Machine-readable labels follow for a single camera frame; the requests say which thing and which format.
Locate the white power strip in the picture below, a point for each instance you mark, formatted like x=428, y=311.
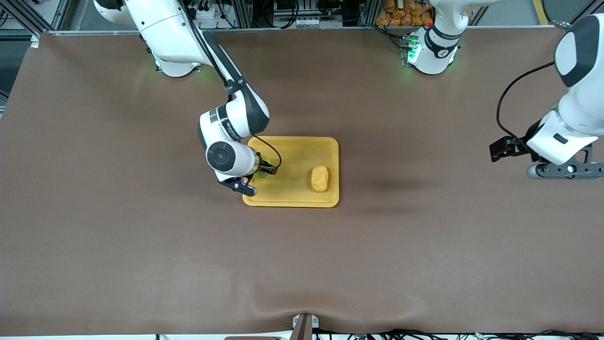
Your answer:
x=212, y=14

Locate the orange snack bag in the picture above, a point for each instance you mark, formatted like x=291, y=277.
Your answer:
x=401, y=14

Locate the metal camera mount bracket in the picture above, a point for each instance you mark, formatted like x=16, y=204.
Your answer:
x=304, y=328

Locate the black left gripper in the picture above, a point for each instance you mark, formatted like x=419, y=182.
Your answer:
x=518, y=144

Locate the yellow potato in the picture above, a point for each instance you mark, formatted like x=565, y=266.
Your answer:
x=319, y=178

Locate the yellow plastic tray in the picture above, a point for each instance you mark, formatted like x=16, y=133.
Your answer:
x=292, y=189

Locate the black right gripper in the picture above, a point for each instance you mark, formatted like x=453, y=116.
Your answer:
x=264, y=167

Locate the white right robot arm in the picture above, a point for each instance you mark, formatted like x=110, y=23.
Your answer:
x=165, y=28

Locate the silver corner bracket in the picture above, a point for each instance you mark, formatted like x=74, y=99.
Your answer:
x=34, y=41

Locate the white connector strip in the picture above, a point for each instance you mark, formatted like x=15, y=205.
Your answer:
x=311, y=22

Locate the aluminium frame post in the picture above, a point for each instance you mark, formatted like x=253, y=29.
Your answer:
x=369, y=13
x=243, y=14

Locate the brown table mat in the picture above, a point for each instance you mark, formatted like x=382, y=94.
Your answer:
x=302, y=264

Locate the green apple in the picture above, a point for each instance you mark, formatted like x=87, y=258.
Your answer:
x=264, y=157

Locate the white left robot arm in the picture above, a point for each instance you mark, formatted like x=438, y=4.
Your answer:
x=434, y=52

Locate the silver table edge rail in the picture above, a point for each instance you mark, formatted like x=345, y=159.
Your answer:
x=283, y=30

